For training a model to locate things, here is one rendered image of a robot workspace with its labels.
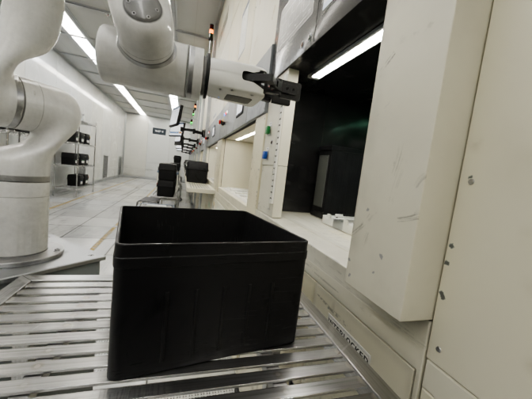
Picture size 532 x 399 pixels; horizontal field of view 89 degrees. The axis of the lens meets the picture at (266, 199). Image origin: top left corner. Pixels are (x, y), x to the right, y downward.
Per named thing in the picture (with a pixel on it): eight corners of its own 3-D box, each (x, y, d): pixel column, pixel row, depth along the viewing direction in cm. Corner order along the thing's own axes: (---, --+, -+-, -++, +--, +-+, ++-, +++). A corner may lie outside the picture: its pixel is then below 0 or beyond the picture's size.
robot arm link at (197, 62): (184, 102, 52) (200, 105, 53) (185, 91, 43) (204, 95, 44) (188, 56, 51) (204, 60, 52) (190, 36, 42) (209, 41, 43)
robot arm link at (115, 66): (190, 28, 43) (187, 66, 52) (95, 3, 39) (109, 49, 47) (186, 75, 41) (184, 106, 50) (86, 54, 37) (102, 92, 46)
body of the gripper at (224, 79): (195, 103, 53) (251, 113, 56) (199, 89, 43) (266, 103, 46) (199, 62, 52) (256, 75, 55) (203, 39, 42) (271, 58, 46)
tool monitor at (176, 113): (168, 133, 393) (170, 108, 389) (203, 138, 408) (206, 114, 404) (166, 131, 354) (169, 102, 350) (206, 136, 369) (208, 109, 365)
